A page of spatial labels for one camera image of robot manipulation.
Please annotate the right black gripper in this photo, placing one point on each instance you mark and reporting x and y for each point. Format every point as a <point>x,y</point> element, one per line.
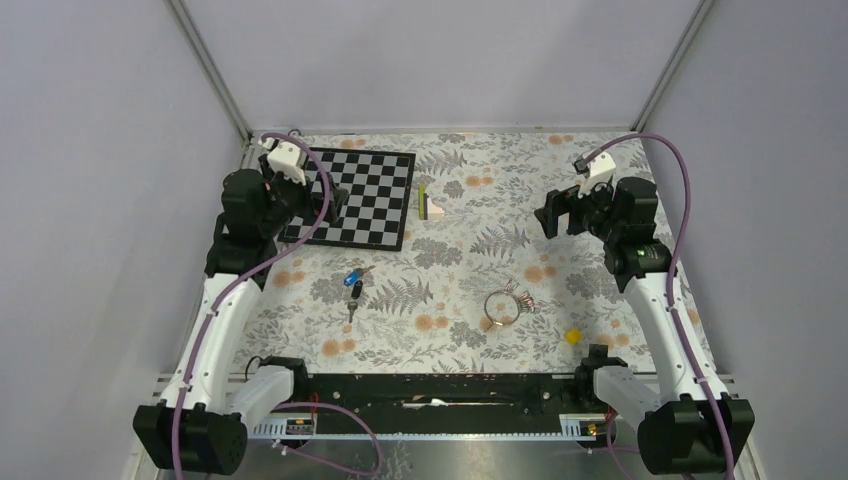
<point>558,203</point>

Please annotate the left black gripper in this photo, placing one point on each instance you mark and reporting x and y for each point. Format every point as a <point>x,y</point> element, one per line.
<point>309,211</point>

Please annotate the metal keyring with keys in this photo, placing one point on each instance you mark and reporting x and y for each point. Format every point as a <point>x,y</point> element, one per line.
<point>505,306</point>

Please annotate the blue tag key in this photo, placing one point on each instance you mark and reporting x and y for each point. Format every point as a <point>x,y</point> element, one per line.
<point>356,275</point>

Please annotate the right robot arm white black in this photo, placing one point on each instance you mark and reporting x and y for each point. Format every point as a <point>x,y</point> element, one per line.
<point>691,424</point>

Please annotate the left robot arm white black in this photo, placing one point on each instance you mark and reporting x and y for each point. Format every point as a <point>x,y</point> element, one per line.
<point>195,426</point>

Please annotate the black white chessboard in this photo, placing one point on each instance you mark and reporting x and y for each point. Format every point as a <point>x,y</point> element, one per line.
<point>379,186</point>

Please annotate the green white small block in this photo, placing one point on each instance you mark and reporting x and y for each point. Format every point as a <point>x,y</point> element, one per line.
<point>428,210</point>

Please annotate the floral patterned mat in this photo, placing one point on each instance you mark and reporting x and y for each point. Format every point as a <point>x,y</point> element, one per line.
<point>421,308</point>

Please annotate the yellow small cube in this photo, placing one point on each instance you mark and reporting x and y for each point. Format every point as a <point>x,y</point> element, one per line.
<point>573,337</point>

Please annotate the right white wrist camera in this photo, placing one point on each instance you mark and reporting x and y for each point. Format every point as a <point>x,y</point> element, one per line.
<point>598,168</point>

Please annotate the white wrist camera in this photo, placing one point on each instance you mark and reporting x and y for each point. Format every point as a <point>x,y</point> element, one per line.
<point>289,160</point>
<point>598,168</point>

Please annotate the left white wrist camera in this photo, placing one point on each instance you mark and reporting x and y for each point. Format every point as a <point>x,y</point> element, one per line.
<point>289,160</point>

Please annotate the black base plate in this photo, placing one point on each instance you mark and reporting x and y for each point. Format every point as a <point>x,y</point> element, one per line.
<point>361,396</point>

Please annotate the white slotted cable duct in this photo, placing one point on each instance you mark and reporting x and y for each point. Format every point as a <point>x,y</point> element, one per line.
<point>429,426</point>

